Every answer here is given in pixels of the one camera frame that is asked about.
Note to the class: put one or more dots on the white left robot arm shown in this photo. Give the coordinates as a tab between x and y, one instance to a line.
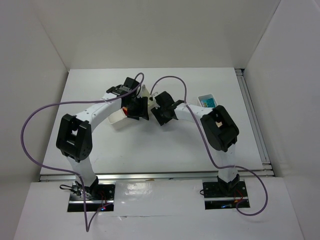
74	138

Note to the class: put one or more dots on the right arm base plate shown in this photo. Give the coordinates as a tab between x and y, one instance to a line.
217	199

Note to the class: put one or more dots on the aluminium side rail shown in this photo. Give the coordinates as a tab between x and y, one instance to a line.
267	169

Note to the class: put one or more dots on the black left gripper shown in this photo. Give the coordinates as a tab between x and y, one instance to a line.
132	94

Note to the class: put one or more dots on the teal long lego brick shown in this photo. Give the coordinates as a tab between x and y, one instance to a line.
208	103

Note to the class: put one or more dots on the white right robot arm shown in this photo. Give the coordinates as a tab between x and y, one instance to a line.
217	130

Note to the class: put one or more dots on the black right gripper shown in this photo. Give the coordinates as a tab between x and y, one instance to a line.
162	110

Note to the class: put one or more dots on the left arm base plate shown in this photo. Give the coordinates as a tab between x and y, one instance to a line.
102	198

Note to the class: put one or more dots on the white sorting tray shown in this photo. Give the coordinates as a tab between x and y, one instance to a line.
202	97
118	120

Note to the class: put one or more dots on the aluminium front rail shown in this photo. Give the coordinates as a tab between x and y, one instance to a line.
135	176

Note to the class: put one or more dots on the red base lego brick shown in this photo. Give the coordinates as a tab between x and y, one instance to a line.
125	110

